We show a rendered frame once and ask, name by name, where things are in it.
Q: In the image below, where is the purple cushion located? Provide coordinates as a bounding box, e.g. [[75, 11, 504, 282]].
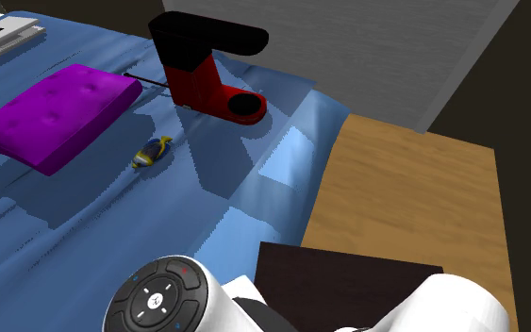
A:
[[0, 63, 144, 177]]

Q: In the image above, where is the thin black stick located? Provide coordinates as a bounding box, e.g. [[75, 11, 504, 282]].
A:
[[123, 72, 172, 89]]

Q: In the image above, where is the bed with blue sheet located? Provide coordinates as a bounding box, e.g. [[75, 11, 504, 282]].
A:
[[0, 10, 353, 332]]

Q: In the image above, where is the dark robot stand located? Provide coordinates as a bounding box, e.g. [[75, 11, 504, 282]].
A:
[[253, 241, 444, 332]]

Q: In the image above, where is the blue and yellow toy fish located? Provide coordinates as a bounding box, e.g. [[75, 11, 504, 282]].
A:
[[131, 136, 174, 170]]

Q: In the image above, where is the red and black coffee machine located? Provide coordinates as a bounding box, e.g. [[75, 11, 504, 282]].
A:
[[147, 10, 270, 126]]

